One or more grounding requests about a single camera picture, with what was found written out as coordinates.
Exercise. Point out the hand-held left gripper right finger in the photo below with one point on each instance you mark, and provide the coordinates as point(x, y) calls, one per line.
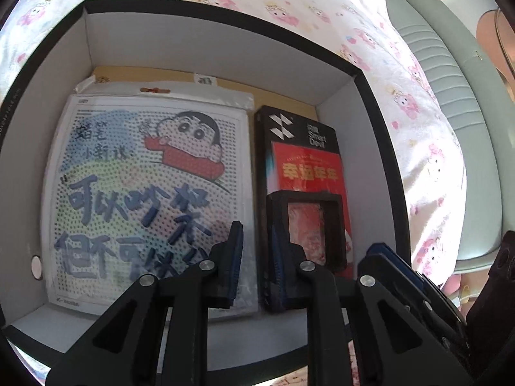
point(278, 265)

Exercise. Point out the grey storage box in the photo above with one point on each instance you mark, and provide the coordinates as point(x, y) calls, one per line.
point(120, 40)

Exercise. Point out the black square frame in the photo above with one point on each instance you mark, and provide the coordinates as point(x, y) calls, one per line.
point(305, 198)

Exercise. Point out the red envelope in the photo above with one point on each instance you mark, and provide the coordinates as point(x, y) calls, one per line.
point(309, 169)

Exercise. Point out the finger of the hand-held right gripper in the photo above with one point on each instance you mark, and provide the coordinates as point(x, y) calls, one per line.
point(386, 254)

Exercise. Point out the grey-green padded headboard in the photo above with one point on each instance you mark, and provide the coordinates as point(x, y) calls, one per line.
point(462, 88)

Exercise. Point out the cartoon bead board packet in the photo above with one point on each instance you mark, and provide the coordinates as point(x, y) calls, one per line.
point(141, 169)

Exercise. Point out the black box with colourful print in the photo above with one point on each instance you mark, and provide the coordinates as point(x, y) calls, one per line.
point(301, 128)

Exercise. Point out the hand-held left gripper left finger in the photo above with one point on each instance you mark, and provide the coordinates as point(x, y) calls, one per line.
point(233, 265)

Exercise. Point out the pink cartoon printed blanket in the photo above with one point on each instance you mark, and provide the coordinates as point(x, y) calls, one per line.
point(322, 8)

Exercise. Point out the round pink wall decoration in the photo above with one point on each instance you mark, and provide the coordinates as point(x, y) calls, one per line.
point(489, 28)

